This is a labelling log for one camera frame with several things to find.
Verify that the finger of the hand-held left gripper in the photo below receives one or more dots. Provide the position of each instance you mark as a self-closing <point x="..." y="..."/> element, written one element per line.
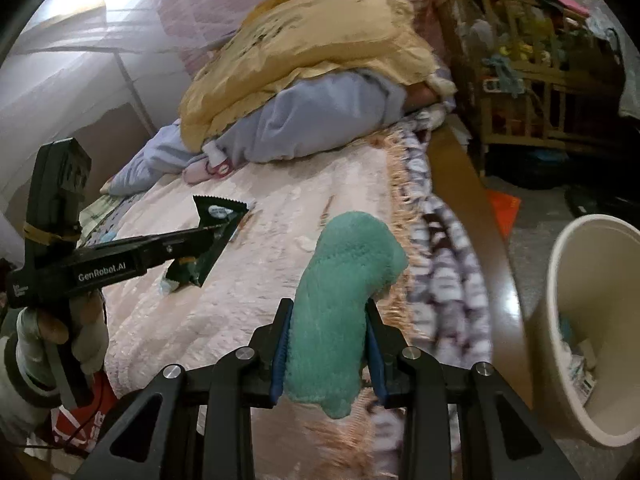
<point x="185" y="245"/>

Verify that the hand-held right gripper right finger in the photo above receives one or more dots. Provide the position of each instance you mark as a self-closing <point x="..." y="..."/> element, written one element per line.
<point x="376" y="365"/>

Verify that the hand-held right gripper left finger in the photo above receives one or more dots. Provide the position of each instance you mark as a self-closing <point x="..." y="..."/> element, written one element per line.
<point x="278" y="365"/>

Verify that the dark green wrapper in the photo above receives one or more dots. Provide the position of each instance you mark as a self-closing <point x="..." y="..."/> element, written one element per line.
<point x="215" y="210"/>

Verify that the green fluffy cloth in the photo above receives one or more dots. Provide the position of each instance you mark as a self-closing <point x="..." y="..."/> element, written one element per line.
<point x="340" y="290"/>

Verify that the cream plastic bucket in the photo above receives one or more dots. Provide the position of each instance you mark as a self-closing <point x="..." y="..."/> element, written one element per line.
<point x="600" y="260"/>

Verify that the person's left forearm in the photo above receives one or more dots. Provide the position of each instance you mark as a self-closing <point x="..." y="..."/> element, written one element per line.
<point x="22" y="400"/>

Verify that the person's left hand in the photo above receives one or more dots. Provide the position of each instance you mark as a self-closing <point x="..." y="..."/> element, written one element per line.
<point x="92" y="340"/>

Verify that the small white wrapper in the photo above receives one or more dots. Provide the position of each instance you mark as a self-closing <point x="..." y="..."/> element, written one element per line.
<point x="166" y="286"/>

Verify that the floral patterned cloth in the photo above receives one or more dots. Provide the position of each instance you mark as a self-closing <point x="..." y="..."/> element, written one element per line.
<point x="102" y="220"/>

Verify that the pink baby sock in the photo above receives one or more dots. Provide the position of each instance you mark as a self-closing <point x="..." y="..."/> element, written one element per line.
<point x="212" y="167"/>

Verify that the pink bedspread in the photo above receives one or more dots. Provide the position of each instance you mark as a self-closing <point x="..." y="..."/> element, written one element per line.
<point x="280" y="190"/>

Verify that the purple patterned fringed blanket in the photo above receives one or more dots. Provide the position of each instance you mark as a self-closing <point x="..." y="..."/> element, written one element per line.
<point x="450" y="270"/>

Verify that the red bag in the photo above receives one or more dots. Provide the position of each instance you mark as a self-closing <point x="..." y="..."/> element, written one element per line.
<point x="85" y="415"/>

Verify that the orange plastic bag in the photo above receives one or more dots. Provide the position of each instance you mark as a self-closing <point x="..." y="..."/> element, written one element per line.
<point x="505" y="210"/>

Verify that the yellow quilt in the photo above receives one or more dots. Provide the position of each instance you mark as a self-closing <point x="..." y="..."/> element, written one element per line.
<point x="320" y="35"/>

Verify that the black crate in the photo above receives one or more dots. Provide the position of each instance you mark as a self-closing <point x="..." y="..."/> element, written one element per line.
<point x="535" y="167"/>

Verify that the wooden crib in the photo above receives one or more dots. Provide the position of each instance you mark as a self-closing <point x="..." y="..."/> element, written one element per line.
<point x="545" y="90"/>

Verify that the white cloth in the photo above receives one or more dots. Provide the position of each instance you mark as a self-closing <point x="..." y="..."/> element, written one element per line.
<point x="631" y="100"/>

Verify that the wooden bed frame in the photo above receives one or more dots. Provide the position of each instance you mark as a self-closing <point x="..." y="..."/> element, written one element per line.
<point x="480" y="240"/>

